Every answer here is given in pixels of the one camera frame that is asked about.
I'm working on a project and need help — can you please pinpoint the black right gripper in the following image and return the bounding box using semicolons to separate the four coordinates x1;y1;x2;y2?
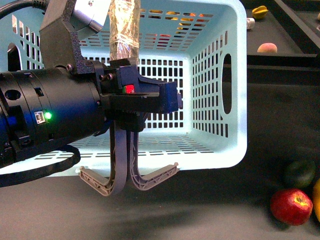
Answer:
97;58;182;132

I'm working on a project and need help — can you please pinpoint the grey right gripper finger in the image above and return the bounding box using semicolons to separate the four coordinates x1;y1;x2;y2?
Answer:
126;131;179;191
79;121;128;197

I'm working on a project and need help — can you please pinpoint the light blue plastic basket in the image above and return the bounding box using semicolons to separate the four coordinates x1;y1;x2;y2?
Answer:
0;0;247;177

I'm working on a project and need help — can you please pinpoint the yellow mango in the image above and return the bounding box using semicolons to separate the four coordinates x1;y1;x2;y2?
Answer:
312;179;320;222

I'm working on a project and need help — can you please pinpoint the white foam net small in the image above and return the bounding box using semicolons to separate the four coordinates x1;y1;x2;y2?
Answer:
246;17;256;30

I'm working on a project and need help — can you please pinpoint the red apple near front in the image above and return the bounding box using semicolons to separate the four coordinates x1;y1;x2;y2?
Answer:
270;188;313;226

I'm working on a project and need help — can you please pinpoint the pale peach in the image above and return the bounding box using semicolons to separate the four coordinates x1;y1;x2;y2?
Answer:
257;42;278;53

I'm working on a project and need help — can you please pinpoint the dark green avocado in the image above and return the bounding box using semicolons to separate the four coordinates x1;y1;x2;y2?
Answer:
283;160;316;189

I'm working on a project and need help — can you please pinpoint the yellow starfruit far right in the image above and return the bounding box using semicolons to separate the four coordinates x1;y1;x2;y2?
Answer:
252;5;269;20

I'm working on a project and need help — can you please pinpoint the black shelf tray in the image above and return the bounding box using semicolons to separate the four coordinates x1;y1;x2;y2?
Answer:
242;0;320;68

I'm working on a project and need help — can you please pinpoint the tape wrapped cable bundle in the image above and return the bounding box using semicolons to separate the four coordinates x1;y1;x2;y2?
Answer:
108;0;142;66

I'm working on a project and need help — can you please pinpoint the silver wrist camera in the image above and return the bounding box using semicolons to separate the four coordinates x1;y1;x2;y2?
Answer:
70;0;111;38

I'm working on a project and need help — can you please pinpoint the black sleeved cable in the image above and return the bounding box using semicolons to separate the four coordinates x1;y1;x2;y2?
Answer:
0;144;82;188

